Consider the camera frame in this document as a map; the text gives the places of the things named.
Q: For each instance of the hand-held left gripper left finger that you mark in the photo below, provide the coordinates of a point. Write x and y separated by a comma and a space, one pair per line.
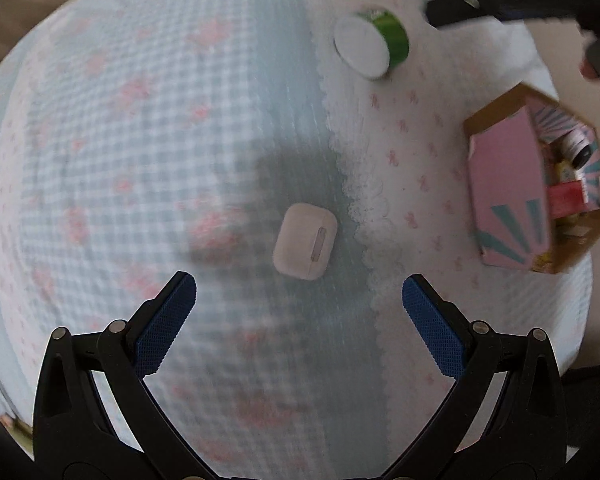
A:
165, 330

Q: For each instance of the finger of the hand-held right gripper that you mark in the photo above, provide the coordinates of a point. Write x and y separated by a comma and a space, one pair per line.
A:
455, 5

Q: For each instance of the white earbuds case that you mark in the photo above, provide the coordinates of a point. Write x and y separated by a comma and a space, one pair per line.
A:
300, 240

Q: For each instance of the black lidded jar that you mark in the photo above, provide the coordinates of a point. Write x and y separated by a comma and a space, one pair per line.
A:
578, 150

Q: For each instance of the pink striped cardboard box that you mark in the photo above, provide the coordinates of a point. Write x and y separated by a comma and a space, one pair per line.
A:
505, 170

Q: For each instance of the floral checkered bedsheet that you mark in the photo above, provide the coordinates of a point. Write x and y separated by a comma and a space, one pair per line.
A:
155, 135

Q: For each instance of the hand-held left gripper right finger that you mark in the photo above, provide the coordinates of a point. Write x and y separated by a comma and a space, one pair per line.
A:
432, 332

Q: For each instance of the clear tape roll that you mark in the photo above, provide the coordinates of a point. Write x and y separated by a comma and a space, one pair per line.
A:
564, 171

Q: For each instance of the white jar with green label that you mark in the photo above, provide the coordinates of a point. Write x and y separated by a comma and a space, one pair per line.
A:
362, 45

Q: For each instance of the red carton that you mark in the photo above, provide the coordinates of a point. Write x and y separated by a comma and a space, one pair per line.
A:
572, 199

